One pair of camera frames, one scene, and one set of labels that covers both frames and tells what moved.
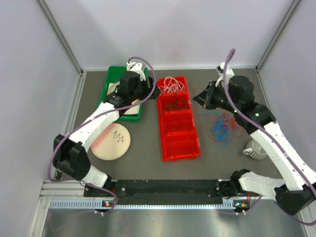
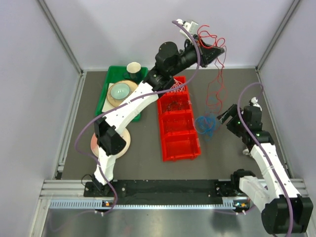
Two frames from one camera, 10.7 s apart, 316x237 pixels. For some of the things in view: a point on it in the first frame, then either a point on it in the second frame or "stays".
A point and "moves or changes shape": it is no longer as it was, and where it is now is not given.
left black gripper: x=147 y=90 → x=208 y=54
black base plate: x=168 y=190 stays
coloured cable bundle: x=220 y=126 moves or changes shape
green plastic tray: x=112 y=76 stays
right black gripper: x=205 y=97 → x=233 y=111
